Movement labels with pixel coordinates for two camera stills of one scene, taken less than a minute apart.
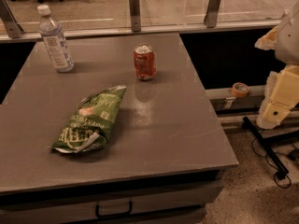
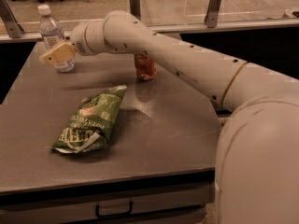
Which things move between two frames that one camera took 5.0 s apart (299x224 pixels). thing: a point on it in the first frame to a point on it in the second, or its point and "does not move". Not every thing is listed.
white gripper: (289, 40) to (78, 41)
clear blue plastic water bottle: (55, 40) does not move
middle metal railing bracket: (135, 9) does not move
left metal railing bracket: (8, 20) does not move
